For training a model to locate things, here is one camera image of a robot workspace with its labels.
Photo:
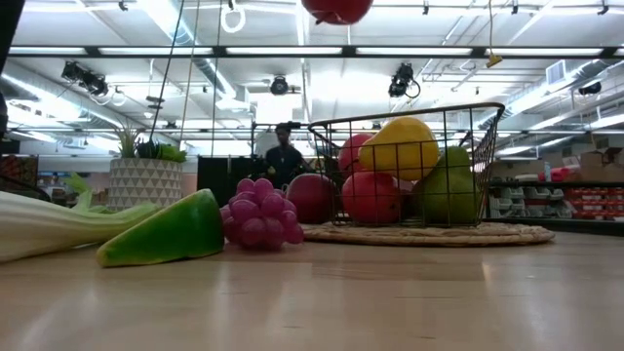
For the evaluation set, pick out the red-orange tomato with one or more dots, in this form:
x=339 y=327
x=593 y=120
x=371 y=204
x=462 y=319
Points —
x=352 y=153

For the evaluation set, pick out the red-orange apple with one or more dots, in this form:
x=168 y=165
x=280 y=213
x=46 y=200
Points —
x=370 y=197

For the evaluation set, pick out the green pear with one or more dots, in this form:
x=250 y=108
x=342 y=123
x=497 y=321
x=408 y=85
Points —
x=451 y=190

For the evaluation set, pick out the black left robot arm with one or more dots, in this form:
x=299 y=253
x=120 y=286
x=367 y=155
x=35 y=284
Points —
x=10 y=29

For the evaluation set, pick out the dark red apple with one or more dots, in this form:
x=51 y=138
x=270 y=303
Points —
x=312 y=197

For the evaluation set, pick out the person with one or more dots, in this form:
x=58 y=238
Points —
x=285 y=161

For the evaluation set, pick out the purple grape bunch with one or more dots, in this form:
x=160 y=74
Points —
x=261 y=214

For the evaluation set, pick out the black partition panel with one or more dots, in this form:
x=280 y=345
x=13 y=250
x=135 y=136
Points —
x=219 y=175

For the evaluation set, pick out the black ceiling spotlight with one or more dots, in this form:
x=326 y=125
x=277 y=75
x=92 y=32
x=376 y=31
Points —
x=280 y=86
x=402 y=80

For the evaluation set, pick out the watermelon slice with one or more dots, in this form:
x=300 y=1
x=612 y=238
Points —
x=166 y=234

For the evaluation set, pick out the plant in patterned pot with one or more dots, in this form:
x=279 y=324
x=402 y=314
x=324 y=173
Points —
x=144 y=180

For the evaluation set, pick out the round woven placemat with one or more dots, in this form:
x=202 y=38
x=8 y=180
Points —
x=512 y=235

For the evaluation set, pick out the black spotlight cluster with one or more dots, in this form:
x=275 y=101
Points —
x=88 y=80

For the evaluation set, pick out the pink item on shelf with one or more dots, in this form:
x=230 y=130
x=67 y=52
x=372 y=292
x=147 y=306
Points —
x=558 y=174

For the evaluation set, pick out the white air vent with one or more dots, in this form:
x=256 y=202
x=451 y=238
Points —
x=556 y=73

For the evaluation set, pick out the pale green leek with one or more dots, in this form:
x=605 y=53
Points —
x=49 y=224

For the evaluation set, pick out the shelf with red white bins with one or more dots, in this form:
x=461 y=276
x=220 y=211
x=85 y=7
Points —
x=595 y=202

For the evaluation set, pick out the cardboard boxes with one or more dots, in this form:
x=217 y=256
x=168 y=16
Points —
x=599 y=166

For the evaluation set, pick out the black ceiling speaker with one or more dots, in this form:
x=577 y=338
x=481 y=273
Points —
x=591 y=88

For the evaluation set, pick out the brown patterned box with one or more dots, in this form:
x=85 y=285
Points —
x=19 y=168

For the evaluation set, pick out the long black light rail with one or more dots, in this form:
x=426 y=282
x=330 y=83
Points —
x=348 y=50

